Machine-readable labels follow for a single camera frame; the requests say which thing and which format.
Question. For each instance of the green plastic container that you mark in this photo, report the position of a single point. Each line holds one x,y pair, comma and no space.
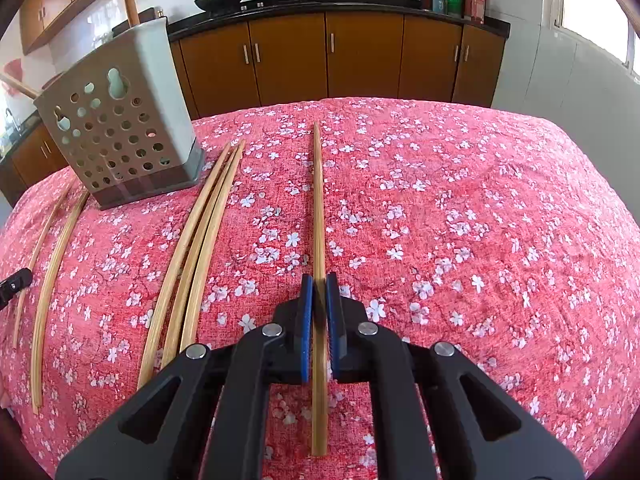
125,125

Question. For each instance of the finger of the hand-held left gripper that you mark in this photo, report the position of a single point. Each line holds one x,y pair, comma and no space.
12,284

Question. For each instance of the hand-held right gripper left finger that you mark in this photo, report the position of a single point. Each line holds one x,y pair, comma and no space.
306,340

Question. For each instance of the red bottle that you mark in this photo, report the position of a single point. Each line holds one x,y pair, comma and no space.
475,5

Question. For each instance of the pink floral tablecloth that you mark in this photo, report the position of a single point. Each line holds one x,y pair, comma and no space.
450,240

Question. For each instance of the window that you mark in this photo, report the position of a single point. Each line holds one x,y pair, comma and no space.
595,5

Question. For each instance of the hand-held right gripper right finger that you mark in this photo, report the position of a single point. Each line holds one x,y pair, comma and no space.
336,340

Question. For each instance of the red hanging bag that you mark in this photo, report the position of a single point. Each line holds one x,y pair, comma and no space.
12,75

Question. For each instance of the sink faucet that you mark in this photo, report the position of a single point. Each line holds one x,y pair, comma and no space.
8,120

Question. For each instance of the brown lower kitchen cabinets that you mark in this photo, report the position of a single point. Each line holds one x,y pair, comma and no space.
360,60

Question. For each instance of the black kitchen countertop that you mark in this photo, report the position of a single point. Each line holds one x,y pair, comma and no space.
350,6

